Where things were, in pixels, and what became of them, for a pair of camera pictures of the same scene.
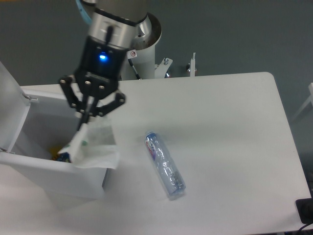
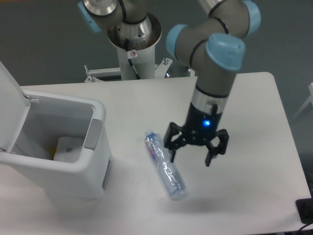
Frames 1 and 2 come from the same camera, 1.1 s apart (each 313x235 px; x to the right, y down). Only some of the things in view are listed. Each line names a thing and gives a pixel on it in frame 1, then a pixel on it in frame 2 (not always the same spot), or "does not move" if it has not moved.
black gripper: x=99 y=75 → x=199 y=129
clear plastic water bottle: x=168 y=172 does not move
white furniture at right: x=310 y=100 does not move
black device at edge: x=304 y=208 does not move
